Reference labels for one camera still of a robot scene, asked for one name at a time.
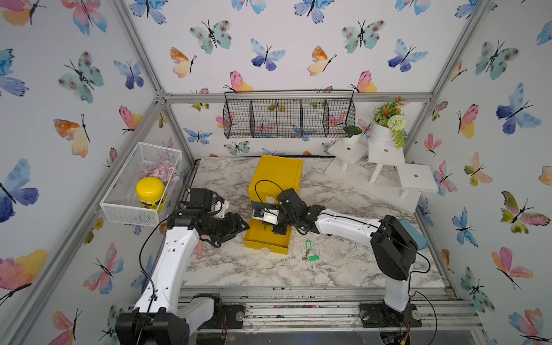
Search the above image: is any yellow bottom drawer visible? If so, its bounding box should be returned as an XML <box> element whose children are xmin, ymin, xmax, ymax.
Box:
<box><xmin>244</xmin><ymin>218</ymin><xmax>292</xmax><ymax>255</ymax></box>

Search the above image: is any yellow plastic drawer cabinet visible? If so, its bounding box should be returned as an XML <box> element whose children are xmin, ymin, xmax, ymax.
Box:
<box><xmin>248</xmin><ymin>155</ymin><xmax>303</xmax><ymax>208</ymax></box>

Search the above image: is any green tag key bunch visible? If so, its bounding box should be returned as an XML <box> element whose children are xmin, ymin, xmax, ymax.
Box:
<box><xmin>302</xmin><ymin>239</ymin><xmax>320</xmax><ymax>262</ymax></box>

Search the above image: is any teal drawer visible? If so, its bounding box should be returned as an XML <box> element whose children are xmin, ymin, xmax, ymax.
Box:
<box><xmin>251</xmin><ymin>201</ymin><xmax>274</xmax><ymax>217</ymax></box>

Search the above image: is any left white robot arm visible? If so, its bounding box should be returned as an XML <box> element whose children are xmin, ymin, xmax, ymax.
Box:
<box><xmin>114</xmin><ymin>188</ymin><xmax>250</xmax><ymax>344</ymax></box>

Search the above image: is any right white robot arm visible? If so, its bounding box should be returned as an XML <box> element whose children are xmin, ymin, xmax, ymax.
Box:
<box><xmin>255</xmin><ymin>188</ymin><xmax>422</xmax><ymax>328</ymax></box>

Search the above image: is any yellow lidded jar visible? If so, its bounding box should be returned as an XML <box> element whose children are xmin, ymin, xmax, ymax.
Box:
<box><xmin>136</xmin><ymin>178</ymin><xmax>165</xmax><ymax>212</ymax></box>

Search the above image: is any pink flower bunch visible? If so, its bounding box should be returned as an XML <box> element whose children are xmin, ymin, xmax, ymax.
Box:
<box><xmin>145</xmin><ymin>160</ymin><xmax>180</xmax><ymax>185</ymax></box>

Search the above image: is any white tiered step shelf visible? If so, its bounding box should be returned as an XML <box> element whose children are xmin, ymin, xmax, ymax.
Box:
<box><xmin>325</xmin><ymin>142</ymin><xmax>438</xmax><ymax>214</ymax></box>

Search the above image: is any small white pot green plant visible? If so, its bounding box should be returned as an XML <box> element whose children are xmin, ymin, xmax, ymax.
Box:
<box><xmin>342</xmin><ymin>126</ymin><xmax>363</xmax><ymax>146</ymax></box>

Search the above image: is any white pot with flowers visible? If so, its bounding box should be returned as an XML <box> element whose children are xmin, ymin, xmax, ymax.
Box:
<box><xmin>369</xmin><ymin>96</ymin><xmax>408</xmax><ymax>150</ymax></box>

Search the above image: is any teal paddle board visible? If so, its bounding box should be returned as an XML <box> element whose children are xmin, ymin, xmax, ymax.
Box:
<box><xmin>400</xmin><ymin>220</ymin><xmax>429</xmax><ymax>250</ymax></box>

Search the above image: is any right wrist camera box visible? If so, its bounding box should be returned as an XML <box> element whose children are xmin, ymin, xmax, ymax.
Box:
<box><xmin>252</xmin><ymin>208</ymin><xmax>280</xmax><ymax>226</ymax></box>

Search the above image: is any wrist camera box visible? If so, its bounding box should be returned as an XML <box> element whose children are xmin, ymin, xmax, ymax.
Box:
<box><xmin>212</xmin><ymin>198</ymin><xmax>229</xmax><ymax>219</ymax></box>
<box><xmin>252</xmin><ymin>208</ymin><xmax>280</xmax><ymax>226</ymax></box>

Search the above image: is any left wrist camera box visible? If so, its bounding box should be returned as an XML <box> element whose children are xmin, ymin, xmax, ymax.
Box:
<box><xmin>212</xmin><ymin>198</ymin><xmax>229</xmax><ymax>219</ymax></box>

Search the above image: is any white mesh wall basket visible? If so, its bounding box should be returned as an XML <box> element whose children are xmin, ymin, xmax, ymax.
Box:
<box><xmin>100</xmin><ymin>142</ymin><xmax>182</xmax><ymax>227</ymax></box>

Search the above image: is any black wire wall basket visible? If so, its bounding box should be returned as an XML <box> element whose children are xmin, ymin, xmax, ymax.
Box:
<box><xmin>219</xmin><ymin>89</ymin><xmax>357</xmax><ymax>141</ymax></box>

